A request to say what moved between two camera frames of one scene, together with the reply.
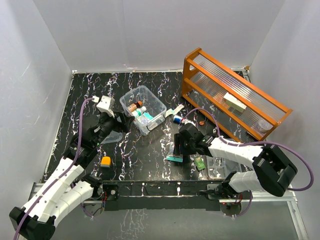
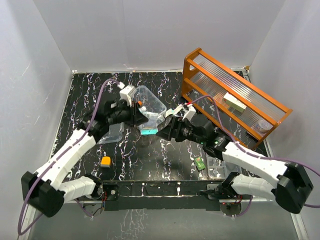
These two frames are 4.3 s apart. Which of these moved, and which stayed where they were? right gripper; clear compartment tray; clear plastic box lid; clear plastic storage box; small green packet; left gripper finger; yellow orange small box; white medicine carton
Moved: left gripper finger; right gripper
Stayed: clear compartment tray; white medicine carton; clear plastic box lid; yellow orange small box; small green packet; clear plastic storage box
